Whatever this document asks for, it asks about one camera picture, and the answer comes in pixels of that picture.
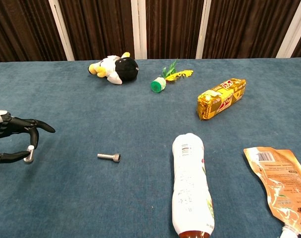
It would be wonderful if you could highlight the orange spout pouch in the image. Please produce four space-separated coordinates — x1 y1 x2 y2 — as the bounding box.
243 146 301 238

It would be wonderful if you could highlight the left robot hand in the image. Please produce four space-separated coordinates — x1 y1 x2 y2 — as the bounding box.
0 110 56 164

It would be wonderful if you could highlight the white partition frame post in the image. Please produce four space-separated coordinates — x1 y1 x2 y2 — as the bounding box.
130 0 148 60
195 0 212 60
48 0 75 61
276 0 301 59

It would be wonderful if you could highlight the blue felt table cover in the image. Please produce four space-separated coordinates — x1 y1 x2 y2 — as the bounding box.
0 57 301 238

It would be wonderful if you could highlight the golden snack package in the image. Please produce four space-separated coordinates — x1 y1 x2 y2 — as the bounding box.
197 78 247 121

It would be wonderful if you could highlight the metal bolt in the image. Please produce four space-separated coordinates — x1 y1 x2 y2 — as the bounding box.
97 153 122 163
23 145 35 165

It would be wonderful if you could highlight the white labelled drink bottle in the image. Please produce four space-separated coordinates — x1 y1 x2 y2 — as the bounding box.
171 132 215 238

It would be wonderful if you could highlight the black white yellow plush toy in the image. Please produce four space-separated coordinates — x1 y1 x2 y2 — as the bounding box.
88 52 139 85

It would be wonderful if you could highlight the green yellow feather shuttlecock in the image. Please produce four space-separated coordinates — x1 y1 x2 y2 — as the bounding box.
150 59 194 94

